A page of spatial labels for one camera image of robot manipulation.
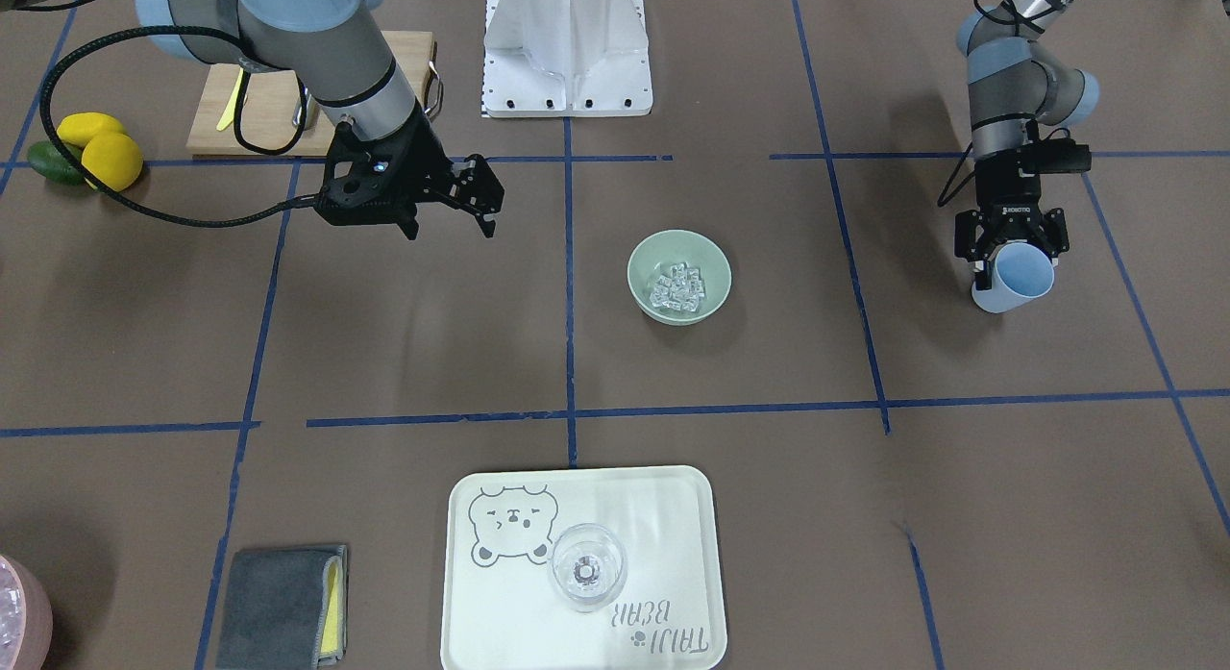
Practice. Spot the mint green bowl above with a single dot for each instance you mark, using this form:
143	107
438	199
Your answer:
668	247

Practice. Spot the yellow lemon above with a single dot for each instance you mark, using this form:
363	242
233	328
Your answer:
80	129
115	159

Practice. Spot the clear wine glass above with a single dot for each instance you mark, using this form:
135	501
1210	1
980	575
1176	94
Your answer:
589	567

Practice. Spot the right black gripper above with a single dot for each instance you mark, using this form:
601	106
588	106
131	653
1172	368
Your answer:
424	161

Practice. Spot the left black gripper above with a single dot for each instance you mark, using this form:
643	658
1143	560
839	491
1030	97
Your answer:
1006	185

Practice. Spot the white camera pole base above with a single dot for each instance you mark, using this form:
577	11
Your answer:
566	58

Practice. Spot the ice cubes in cup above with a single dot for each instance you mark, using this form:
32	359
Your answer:
677	289

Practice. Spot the wooden cutting board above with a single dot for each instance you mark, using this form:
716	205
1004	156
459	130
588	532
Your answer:
271	100

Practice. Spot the yellow plastic knife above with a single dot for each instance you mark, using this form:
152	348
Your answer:
226	118

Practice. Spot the cream bear tray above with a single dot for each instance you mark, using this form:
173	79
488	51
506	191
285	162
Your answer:
500	609

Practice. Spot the green lime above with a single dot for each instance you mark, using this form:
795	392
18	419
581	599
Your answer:
45	158

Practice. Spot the pink bowl with ice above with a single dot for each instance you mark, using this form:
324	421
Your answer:
27	620

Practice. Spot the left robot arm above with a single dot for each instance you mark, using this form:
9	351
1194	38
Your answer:
1023	105

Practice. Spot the light blue cup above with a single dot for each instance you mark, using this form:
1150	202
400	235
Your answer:
1019	273

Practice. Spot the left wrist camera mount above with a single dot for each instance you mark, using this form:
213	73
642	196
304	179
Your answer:
1048	156

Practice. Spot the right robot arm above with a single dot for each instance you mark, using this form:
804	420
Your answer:
334	48

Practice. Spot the grey folded cloth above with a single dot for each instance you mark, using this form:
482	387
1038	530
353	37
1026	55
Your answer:
286	608

